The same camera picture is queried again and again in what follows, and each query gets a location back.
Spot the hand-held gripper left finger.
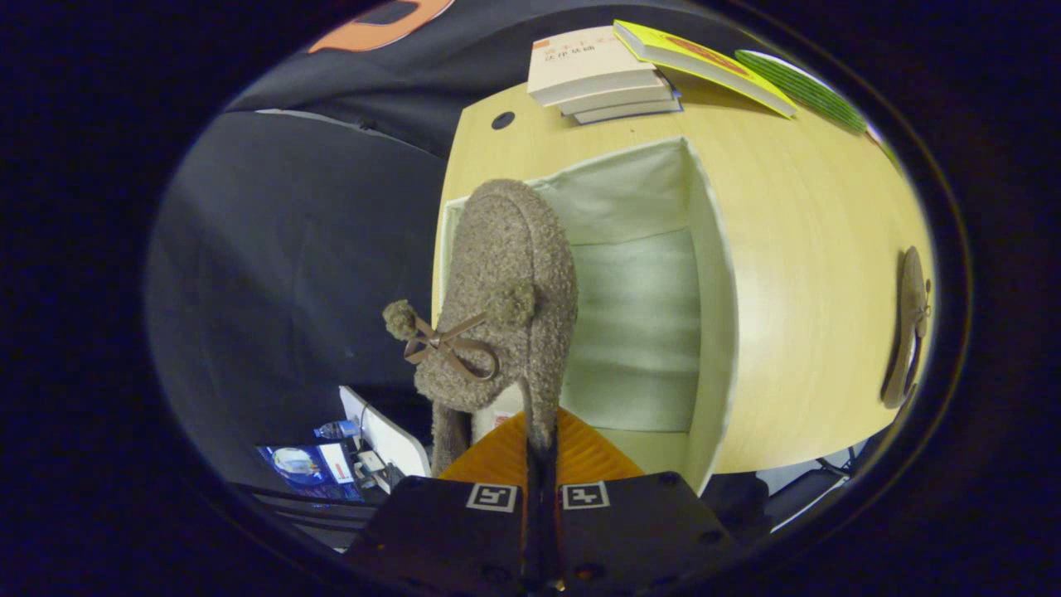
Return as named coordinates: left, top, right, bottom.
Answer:
left=344, top=406, right=543, bottom=594

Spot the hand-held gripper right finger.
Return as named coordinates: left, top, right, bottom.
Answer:
left=543, top=406, right=739, bottom=594

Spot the pale green fabric storage box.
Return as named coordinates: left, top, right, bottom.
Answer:
left=431, top=135, right=740, bottom=498

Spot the brown fuzzy shoe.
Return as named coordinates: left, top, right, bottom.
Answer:
left=381, top=178, right=579, bottom=478
left=880, top=245, right=934, bottom=410

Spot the white flat panel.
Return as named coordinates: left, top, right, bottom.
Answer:
left=339, top=385, right=433, bottom=480

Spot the blue printed package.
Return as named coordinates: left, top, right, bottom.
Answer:
left=257, top=444, right=366, bottom=502

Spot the thin blue-edged book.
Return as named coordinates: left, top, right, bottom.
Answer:
left=572, top=98, right=683, bottom=126

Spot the thin white book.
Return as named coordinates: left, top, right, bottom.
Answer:
left=557, top=76, right=674, bottom=116

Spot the beige book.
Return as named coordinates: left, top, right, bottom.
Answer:
left=527, top=25, right=661, bottom=107

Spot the yellow book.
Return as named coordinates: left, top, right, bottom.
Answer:
left=612, top=19, right=798, bottom=119

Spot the watermelon slice plush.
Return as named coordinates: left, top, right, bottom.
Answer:
left=734, top=48, right=869, bottom=136

